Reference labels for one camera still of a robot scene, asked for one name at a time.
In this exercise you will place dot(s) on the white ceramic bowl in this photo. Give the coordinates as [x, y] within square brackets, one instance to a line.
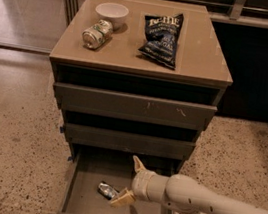
[113, 12]

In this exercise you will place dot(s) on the middle grey drawer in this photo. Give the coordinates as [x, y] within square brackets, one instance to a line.
[128, 142]

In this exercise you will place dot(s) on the green white soda can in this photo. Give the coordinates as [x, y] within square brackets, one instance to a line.
[98, 34]

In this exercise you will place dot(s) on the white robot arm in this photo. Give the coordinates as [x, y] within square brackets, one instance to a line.
[179, 193]

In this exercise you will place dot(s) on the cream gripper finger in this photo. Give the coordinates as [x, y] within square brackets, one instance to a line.
[138, 165]
[124, 198]

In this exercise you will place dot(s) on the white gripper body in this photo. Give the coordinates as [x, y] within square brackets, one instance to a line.
[141, 184]

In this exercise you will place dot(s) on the silver blue redbull can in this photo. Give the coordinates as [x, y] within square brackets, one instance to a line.
[108, 191]

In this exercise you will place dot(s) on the dark blue chip bag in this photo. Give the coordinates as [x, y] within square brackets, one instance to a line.
[162, 33]

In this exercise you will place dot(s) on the grey drawer cabinet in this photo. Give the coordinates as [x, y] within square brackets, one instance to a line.
[201, 75]

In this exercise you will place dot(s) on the open bottom grey drawer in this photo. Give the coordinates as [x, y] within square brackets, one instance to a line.
[90, 167]

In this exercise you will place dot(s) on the top grey drawer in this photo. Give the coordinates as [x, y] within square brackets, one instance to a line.
[133, 107]

